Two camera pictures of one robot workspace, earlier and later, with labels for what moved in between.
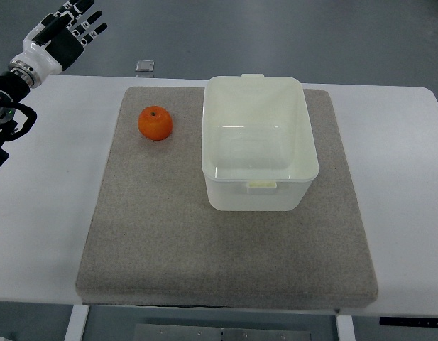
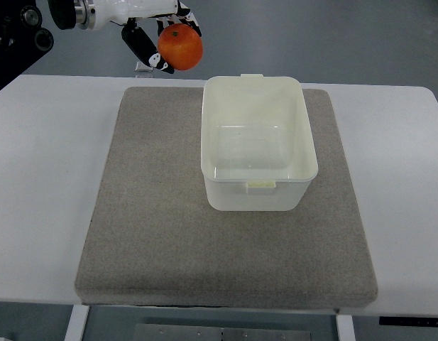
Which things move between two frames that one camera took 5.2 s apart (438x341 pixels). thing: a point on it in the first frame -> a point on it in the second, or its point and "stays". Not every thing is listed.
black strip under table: [412, 321] stays
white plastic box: [259, 150] stays
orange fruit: [155, 123] -> [180, 46]
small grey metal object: [145, 65] stays
